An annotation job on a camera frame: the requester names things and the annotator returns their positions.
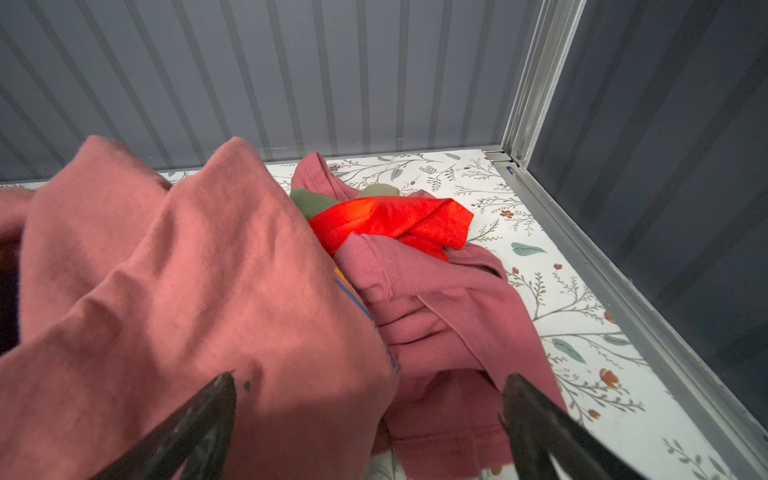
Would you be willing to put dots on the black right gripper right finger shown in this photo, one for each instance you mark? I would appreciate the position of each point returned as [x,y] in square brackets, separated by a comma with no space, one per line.
[545,442]

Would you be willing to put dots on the olive green cloth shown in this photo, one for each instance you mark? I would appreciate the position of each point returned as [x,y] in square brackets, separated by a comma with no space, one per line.
[311,204]

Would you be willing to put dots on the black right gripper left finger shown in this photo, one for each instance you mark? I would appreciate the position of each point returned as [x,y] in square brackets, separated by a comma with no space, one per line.
[192,443]

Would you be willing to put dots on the dusty rose shirt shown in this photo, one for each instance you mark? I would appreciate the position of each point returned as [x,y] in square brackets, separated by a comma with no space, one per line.
[136,292]

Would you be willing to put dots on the red cloth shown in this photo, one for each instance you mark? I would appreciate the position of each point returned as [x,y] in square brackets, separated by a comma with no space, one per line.
[428,225]

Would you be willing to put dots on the maroon sweatshirt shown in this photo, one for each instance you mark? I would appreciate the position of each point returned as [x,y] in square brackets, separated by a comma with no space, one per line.
[456,328]

